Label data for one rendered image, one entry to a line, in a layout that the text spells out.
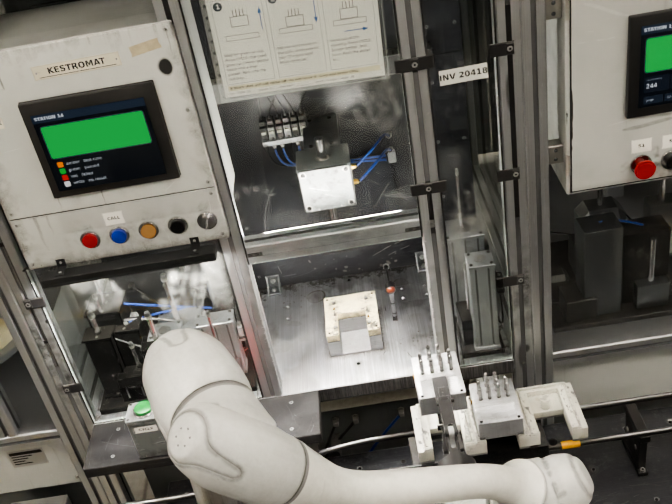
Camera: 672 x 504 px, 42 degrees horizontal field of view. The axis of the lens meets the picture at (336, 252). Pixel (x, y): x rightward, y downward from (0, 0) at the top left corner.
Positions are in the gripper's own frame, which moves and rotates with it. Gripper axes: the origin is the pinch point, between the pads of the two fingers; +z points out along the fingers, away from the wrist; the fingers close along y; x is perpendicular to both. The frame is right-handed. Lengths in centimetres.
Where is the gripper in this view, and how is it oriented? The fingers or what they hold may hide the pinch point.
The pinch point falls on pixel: (442, 398)
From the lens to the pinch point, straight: 182.2
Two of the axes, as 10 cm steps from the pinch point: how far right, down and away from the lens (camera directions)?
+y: -1.5, -7.7, -6.2
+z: -0.6, -6.2, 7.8
